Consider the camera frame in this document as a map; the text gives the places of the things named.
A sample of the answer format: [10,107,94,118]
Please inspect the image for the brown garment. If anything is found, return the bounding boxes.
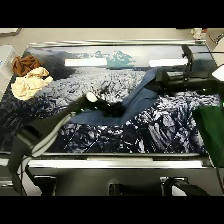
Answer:
[12,54,43,77]

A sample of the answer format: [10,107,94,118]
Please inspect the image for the dark green garment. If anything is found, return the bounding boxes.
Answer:
[192,105,224,168]

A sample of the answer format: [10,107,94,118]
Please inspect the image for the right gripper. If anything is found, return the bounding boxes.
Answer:
[155,67,174,85]

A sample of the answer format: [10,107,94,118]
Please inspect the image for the silver frame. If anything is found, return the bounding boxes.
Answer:
[0,152,224,197]

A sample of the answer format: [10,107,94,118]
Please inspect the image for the cream garment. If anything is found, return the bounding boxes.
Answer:
[10,66,55,101]

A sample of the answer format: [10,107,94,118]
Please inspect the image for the dark blue garment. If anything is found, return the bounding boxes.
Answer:
[68,66,165,127]

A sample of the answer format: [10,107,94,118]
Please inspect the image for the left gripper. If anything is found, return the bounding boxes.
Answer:
[97,99,125,118]

